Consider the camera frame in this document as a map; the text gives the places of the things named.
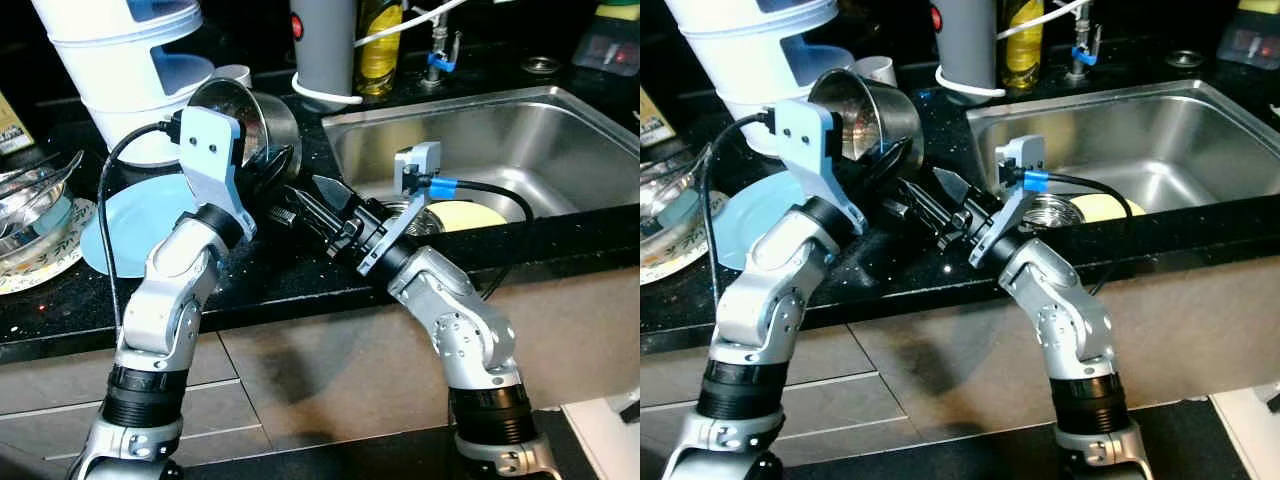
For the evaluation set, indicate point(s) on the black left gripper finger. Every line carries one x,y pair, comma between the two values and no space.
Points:
288,168
902,158

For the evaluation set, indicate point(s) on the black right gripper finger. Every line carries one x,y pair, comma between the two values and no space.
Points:
296,208
950,185
332,194
918,198

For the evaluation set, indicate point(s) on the stainless steel bowl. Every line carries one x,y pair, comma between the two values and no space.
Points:
255,110
875,105

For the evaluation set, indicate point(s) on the light blue plate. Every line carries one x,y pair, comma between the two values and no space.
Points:
760,220
135,225

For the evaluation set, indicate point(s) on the clear glass bowl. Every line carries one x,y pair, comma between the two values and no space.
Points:
30,200
665,200

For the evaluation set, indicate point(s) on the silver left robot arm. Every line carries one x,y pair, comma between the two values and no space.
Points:
760,300
165,300

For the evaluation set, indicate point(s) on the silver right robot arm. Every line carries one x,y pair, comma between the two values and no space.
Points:
465,330
1075,320

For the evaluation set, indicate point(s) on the brown cabinet front panel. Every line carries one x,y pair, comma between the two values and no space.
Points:
380,350
1000,360

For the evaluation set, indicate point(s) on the grey electric kettle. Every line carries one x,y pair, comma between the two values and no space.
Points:
325,45
968,45

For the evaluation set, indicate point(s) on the yellow dish soap bottle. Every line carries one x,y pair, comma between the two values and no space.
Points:
380,50
1021,45

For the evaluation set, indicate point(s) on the metal faucet with blue clip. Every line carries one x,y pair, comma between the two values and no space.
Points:
1080,52
440,58

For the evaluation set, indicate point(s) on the stainless steel sink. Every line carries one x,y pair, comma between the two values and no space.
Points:
1170,135
520,140

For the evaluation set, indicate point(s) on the white fruit patterned plate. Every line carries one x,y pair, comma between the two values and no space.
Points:
40,272
675,265

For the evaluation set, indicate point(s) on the yellow package box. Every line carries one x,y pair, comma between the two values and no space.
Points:
14,125
653,120

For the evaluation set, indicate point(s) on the round metal hole cover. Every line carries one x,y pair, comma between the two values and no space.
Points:
1185,59
541,65

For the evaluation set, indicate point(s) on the grey cabinet drawer front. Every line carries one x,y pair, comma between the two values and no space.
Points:
50,375
680,375

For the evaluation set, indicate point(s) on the clear sponge container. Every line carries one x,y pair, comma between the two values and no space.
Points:
1250,40
610,45

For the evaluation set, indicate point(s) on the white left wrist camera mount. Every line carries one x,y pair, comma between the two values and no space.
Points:
808,145
212,150

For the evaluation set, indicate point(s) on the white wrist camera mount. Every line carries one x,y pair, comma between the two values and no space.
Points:
1020,165
415,170
808,145
212,150

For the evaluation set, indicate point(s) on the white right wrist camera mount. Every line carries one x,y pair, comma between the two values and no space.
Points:
415,170
1020,165

